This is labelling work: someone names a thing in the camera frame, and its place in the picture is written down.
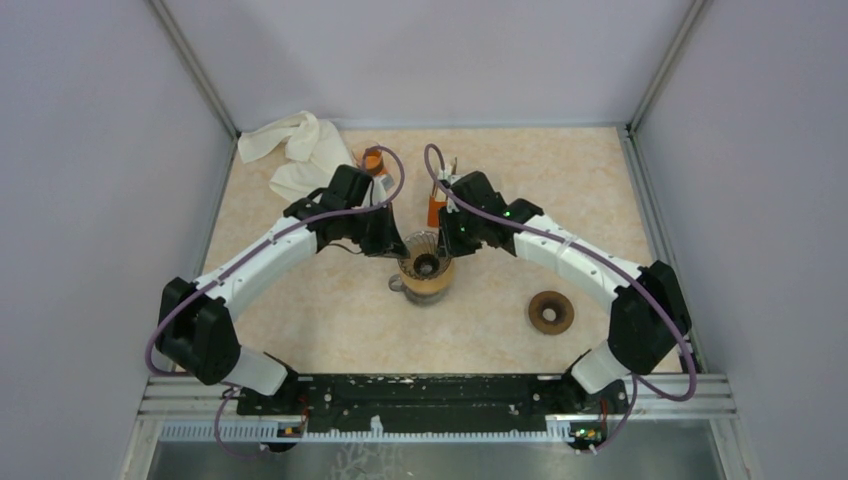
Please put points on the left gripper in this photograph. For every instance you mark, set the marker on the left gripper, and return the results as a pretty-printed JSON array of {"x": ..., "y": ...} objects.
[{"x": 389, "y": 244}]

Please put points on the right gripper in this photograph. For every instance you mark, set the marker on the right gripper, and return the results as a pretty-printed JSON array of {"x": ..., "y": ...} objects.
[{"x": 447, "y": 245}]

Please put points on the clear glass dripper cone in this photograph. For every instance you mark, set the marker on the clear glass dripper cone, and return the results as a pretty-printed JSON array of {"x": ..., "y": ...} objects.
[{"x": 424, "y": 262}]

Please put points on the orange coffee filter box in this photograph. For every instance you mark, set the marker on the orange coffee filter box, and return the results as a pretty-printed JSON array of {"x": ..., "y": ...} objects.
[{"x": 451, "y": 165}]

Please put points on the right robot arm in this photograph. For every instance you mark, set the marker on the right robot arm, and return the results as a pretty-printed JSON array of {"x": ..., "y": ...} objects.
[{"x": 648, "y": 316}]

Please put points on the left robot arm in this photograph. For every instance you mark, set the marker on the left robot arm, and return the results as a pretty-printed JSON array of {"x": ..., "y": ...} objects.
[{"x": 196, "y": 322}]

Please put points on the orange glass flask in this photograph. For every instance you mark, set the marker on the orange glass flask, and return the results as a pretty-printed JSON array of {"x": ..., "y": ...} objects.
[{"x": 372, "y": 161}]

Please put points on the white cloth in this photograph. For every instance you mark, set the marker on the white cloth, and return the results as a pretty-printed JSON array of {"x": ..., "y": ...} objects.
[{"x": 312, "y": 150}]

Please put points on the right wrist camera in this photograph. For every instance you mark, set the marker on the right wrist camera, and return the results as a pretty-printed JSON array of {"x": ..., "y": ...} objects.
[{"x": 444, "y": 186}]

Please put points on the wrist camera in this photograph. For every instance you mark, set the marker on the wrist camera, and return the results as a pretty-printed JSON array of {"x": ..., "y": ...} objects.
[
  {"x": 444, "y": 186},
  {"x": 380, "y": 189}
]

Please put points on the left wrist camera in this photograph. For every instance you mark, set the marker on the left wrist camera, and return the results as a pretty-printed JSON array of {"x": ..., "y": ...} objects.
[{"x": 380, "y": 189}]

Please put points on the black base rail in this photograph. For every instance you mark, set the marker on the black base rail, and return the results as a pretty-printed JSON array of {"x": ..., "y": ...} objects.
[{"x": 422, "y": 404}]

